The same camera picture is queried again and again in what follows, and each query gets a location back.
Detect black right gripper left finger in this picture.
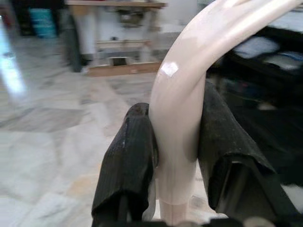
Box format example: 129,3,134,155
91,102,159,224

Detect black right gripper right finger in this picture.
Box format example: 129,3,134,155
198,80,299,227

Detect cream plastic dustpan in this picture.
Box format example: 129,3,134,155
151,0,303,223

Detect long brown cardboard plank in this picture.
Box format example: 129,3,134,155
86,61,164,78

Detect black low furniture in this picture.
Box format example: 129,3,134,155
205,11,303,185

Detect blue printed carton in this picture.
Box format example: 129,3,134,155
28,7,59,24
30,22,59,38

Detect wooden work table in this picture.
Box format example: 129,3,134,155
66,0,169,70

